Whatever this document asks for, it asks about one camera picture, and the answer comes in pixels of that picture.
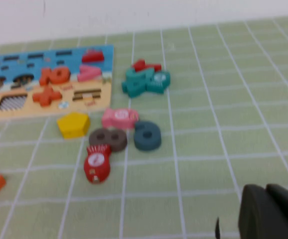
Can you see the orange plus sign piece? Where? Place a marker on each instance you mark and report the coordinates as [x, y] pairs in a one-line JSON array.
[[46, 96]]

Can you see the green checked tablecloth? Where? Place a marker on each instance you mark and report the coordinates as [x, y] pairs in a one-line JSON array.
[[208, 124]]

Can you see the red wooden fish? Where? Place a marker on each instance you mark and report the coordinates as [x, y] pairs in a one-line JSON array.
[[96, 164]]

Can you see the pink wooden fish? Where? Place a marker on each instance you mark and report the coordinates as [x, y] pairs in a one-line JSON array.
[[120, 118]]

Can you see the pink greater-than sign piece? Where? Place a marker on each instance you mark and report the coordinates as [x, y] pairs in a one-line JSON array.
[[89, 73]]

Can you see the teal number four piece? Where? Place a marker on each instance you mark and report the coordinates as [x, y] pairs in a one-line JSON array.
[[134, 88]]

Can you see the brown number eight piece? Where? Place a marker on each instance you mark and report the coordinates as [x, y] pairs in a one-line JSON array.
[[119, 142]]

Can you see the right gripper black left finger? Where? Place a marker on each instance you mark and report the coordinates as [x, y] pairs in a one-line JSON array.
[[258, 216]]

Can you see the red minus sign piece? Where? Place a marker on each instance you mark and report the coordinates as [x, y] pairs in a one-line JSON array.
[[93, 56]]

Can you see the yellow pentagon piece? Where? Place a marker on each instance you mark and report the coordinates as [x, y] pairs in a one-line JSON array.
[[73, 125]]

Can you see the red number seven piece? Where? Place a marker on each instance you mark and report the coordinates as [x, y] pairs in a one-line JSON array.
[[144, 64]]

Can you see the teal wooden fish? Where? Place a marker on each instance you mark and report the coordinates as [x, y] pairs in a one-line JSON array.
[[159, 81]]

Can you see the orange number ten piece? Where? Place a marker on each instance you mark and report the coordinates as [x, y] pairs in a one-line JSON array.
[[54, 76]]

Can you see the dark teal number piece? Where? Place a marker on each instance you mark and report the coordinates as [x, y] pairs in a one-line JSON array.
[[140, 143]]

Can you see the colourful wooden number puzzle board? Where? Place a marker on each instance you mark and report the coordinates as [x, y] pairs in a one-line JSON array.
[[22, 109]]

